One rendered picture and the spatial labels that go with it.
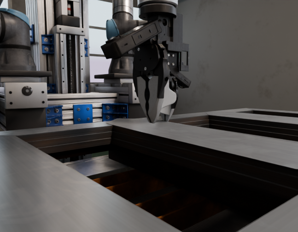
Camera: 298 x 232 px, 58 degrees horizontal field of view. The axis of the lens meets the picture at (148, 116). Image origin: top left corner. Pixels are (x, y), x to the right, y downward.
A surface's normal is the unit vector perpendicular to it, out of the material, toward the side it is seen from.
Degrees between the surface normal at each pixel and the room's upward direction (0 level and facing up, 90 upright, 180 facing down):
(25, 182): 0
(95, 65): 90
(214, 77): 90
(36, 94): 90
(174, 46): 90
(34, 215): 0
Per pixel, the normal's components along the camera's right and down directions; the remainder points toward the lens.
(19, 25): 0.78, 0.04
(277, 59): -0.82, 0.07
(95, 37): 0.58, 0.09
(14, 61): 0.33, -0.20
